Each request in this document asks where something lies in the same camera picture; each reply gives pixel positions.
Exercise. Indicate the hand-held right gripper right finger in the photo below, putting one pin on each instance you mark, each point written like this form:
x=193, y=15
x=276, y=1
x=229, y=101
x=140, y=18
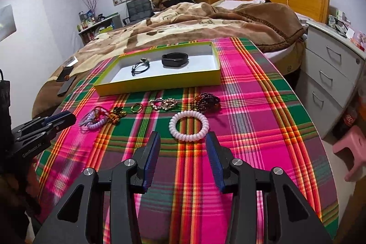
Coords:
x=213, y=158

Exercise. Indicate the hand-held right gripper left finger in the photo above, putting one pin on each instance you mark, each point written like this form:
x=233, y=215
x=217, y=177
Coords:
x=153, y=158

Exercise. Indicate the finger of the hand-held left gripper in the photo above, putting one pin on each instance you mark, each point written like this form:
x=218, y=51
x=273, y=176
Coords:
x=60, y=116
x=67, y=120

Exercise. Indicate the yellow cardboard box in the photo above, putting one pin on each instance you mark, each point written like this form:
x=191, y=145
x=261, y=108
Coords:
x=157, y=85

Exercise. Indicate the black remote phone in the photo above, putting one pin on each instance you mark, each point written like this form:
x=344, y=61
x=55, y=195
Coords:
x=66, y=87

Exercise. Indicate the black smartphone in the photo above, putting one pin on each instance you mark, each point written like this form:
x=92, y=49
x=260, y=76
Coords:
x=65, y=72

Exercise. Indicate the white paper card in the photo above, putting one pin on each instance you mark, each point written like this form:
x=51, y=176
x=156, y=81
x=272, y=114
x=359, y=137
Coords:
x=70, y=61

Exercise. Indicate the plaid cloth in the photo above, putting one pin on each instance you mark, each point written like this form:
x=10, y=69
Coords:
x=257, y=118

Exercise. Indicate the black smart band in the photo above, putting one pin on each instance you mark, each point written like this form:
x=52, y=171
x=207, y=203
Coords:
x=173, y=64

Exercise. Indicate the group of bottles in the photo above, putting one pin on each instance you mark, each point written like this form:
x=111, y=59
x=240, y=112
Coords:
x=85, y=21

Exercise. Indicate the white shelf desk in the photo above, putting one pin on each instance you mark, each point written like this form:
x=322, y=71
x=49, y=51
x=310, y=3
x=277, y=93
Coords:
x=108, y=22

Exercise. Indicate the white panel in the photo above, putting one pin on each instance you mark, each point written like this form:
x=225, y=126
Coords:
x=7, y=21

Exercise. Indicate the pink flower branches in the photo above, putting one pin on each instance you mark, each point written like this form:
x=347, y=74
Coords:
x=93, y=1

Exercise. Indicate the dark grey chair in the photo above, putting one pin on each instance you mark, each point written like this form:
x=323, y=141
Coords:
x=138, y=8

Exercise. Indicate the brown patterned blanket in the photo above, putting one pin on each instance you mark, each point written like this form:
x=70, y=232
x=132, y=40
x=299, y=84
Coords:
x=171, y=24

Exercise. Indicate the pink plastic stool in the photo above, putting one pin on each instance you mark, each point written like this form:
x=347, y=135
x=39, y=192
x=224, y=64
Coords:
x=351, y=146

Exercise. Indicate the red label bottle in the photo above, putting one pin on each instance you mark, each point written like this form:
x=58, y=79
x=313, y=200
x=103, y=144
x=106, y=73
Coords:
x=348, y=119

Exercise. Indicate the grey nightstand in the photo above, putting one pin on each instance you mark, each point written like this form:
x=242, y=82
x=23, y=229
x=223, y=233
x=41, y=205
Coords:
x=328, y=66

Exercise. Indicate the brown teddy bear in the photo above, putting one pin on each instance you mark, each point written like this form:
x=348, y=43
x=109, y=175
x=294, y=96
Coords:
x=157, y=1

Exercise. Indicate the white pillow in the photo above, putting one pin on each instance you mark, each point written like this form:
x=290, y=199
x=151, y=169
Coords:
x=251, y=2

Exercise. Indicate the wooden headboard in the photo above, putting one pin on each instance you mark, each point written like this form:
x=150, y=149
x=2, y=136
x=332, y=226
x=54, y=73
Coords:
x=303, y=1

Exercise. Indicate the pink box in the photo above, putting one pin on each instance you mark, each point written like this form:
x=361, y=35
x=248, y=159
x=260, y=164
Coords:
x=359, y=41

